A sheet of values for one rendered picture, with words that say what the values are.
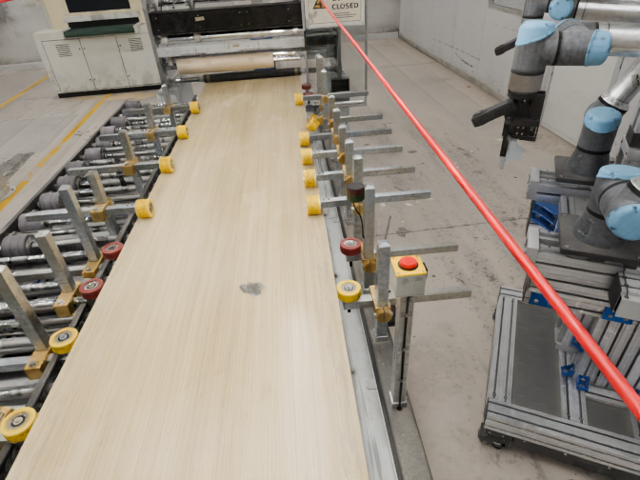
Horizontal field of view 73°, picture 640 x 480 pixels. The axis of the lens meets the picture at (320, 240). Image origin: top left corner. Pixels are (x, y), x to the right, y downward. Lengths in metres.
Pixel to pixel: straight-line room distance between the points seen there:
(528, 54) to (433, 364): 1.67
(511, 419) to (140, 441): 1.41
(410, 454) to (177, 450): 0.60
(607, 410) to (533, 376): 0.29
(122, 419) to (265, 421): 0.36
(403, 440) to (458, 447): 0.86
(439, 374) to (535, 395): 0.48
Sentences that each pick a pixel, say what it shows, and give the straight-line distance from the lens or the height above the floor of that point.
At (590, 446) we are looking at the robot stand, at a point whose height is 0.23.
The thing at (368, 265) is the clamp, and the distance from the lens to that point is 1.60.
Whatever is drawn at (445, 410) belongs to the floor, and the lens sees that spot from 2.27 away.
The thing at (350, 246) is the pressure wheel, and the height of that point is 0.90.
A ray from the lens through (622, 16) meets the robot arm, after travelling 1.88.
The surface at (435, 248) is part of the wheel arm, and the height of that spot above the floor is 0.86.
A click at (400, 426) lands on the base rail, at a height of 0.70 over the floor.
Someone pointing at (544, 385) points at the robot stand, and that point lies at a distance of 2.21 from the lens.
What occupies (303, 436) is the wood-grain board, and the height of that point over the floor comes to 0.90.
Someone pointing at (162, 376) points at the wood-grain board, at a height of 0.90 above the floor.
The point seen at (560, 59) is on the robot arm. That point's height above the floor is 1.60.
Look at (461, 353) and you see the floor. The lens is 2.50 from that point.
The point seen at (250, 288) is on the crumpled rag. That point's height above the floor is 0.91.
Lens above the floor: 1.85
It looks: 35 degrees down
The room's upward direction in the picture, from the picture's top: 4 degrees counter-clockwise
